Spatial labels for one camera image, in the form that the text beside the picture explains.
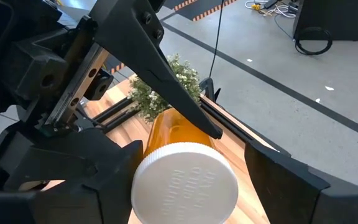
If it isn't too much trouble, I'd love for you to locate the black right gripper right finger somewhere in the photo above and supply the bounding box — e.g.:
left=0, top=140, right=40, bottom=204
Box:
left=244, top=141, right=358, bottom=224

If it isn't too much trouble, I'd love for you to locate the black coiled cable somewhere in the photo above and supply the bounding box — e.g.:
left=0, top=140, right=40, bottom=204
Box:
left=294, top=26, right=334, bottom=56

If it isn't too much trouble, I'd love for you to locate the thin black floor cable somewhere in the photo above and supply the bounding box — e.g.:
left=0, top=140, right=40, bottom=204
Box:
left=208, top=0, right=224, bottom=79

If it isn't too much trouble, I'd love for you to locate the black equipment box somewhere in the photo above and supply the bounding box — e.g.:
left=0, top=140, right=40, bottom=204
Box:
left=292, top=0, right=358, bottom=42

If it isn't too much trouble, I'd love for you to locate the orange pill bottle white cap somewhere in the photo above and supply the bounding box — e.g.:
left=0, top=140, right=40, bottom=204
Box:
left=131, top=107, right=239, bottom=224

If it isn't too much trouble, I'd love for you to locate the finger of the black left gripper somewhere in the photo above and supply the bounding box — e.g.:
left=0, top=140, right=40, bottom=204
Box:
left=88, top=0, right=224, bottom=140
left=0, top=124, right=127, bottom=187

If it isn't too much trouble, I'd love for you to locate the green potted plant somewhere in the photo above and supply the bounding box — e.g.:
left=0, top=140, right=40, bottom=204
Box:
left=126, top=53, right=203, bottom=123

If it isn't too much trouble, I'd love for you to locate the white cable bundle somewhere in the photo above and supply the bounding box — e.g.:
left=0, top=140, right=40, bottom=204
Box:
left=244, top=0, right=298, bottom=18

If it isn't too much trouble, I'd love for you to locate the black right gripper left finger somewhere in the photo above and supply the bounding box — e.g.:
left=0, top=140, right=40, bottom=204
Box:
left=0, top=140, right=143, bottom=224

